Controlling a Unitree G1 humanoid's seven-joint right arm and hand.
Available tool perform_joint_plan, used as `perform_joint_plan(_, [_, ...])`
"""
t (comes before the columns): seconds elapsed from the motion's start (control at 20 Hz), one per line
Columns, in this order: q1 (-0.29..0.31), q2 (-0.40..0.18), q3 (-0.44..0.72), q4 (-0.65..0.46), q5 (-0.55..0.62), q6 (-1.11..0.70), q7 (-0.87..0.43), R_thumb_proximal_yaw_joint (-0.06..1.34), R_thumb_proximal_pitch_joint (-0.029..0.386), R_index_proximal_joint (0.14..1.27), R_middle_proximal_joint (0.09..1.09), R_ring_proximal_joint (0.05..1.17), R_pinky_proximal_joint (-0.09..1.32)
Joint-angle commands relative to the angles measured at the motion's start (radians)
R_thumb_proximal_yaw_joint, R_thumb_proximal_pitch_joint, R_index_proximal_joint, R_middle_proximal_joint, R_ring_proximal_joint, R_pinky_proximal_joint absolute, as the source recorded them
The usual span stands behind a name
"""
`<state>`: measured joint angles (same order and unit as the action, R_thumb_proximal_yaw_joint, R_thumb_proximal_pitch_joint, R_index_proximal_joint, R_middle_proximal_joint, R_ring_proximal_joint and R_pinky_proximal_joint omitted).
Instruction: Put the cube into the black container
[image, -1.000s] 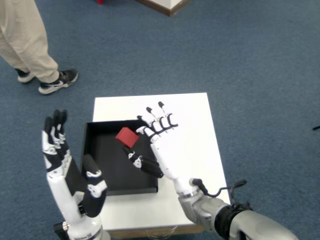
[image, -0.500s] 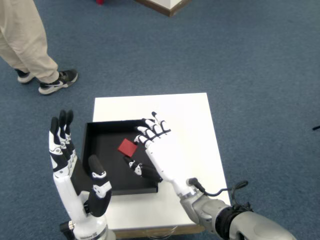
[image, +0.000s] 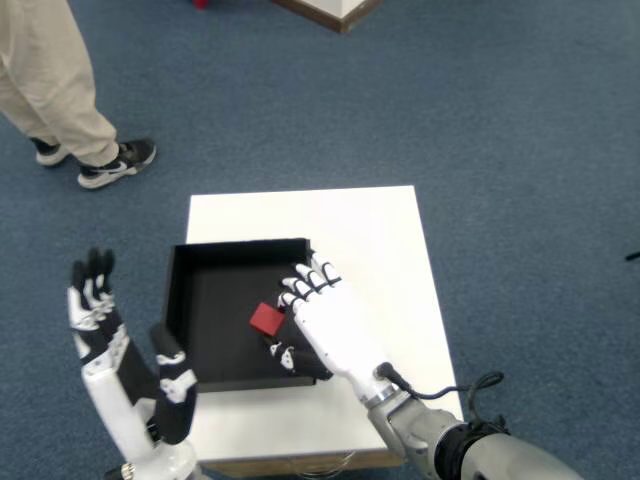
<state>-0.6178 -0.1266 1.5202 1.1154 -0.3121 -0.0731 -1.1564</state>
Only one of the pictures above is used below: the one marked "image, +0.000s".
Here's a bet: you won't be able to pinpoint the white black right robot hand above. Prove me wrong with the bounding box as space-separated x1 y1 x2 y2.
258 252 404 405

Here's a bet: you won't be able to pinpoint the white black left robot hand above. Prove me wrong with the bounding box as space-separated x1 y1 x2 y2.
67 247 200 480

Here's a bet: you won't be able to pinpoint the red cube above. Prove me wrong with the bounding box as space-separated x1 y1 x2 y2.
248 302 286 336

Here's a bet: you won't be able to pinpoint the black open box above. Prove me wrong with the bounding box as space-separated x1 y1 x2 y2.
162 237 320 395

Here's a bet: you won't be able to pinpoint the white square table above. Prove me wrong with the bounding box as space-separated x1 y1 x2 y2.
185 185 465 474

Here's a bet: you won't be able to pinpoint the black white sneaker with swoosh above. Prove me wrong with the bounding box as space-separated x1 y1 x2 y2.
76 138 158 190

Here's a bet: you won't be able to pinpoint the beige trousers of person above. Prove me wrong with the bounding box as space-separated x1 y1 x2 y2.
0 0 120 167

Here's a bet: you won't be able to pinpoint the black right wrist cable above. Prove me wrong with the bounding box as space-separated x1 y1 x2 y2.
374 362 511 436

